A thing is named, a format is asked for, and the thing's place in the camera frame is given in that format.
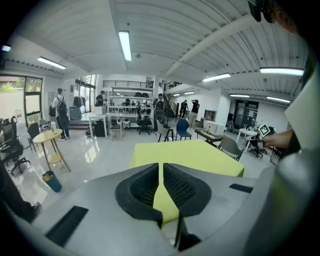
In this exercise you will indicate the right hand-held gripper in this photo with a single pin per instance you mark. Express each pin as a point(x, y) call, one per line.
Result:
point(264, 130)

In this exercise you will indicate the blue chair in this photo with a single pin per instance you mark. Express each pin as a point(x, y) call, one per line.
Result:
point(183, 126)

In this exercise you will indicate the white box appliance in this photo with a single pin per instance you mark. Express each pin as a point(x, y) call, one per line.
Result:
point(213, 128)

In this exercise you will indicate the black office chair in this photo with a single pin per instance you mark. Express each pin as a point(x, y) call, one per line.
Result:
point(143, 122)
point(10, 140)
point(257, 147)

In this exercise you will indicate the wooden stool chair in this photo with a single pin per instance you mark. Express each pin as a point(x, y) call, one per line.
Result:
point(117, 127)

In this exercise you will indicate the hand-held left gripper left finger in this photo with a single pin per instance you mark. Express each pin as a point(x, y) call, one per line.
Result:
point(136, 192)

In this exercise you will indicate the white chair with black legs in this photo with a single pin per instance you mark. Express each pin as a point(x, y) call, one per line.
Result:
point(165, 128)

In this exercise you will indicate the black framed window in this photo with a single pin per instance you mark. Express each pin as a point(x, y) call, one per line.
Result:
point(15, 100)

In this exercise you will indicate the white side table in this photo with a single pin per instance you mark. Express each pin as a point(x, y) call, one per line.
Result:
point(246, 132)

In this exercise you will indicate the white desk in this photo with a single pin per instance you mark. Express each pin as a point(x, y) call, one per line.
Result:
point(97, 116)

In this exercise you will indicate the white shelf unit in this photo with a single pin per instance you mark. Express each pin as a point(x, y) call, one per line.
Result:
point(130, 97)

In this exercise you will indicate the white microwave box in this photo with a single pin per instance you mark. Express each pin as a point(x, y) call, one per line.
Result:
point(100, 110)

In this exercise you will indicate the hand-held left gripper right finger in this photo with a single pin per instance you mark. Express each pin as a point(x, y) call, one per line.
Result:
point(187, 192)

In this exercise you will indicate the yellow-green tablecloth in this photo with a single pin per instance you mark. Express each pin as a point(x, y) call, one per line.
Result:
point(187, 155)

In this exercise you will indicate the teal bin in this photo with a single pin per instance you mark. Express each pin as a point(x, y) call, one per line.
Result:
point(53, 182)

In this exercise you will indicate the ceiling light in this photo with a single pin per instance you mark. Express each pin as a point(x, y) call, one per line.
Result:
point(125, 45)
point(240, 95)
point(281, 71)
point(216, 77)
point(278, 99)
point(51, 62)

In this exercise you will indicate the black side chair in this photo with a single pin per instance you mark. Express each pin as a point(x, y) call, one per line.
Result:
point(33, 130)

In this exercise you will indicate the white bottle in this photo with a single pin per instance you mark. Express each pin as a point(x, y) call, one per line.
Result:
point(53, 127)

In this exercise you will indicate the person's right forearm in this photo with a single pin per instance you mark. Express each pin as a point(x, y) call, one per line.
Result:
point(280, 137)

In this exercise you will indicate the round wooden table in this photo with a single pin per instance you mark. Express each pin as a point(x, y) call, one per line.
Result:
point(47, 135)

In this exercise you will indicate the black railing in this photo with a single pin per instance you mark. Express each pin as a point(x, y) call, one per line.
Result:
point(127, 83)

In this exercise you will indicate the black cabinet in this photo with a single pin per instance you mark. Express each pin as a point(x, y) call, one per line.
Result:
point(100, 128)

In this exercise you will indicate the grey chair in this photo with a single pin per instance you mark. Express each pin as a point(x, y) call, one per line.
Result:
point(230, 147)

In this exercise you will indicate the black staircase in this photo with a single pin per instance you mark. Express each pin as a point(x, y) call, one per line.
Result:
point(171, 105)

